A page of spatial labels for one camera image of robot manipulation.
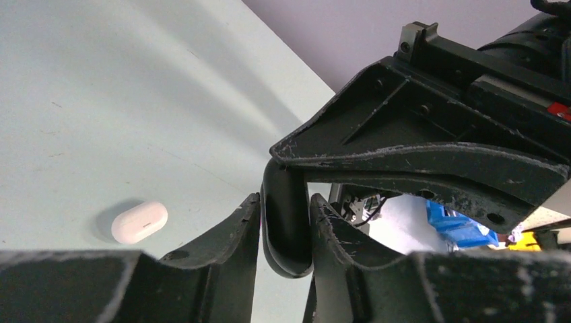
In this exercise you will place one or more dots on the white earbud charging case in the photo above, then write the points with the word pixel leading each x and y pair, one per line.
pixel 139 222

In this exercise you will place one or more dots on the black earbud charging case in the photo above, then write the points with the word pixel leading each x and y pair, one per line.
pixel 285 223

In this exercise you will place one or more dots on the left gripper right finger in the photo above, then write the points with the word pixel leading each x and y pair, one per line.
pixel 357 279

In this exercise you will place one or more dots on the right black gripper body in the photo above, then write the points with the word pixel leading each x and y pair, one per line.
pixel 521 79

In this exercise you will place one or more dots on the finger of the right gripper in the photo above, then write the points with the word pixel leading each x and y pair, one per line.
pixel 500 209
pixel 393 117

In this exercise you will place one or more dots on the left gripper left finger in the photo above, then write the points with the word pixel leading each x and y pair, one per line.
pixel 209 279

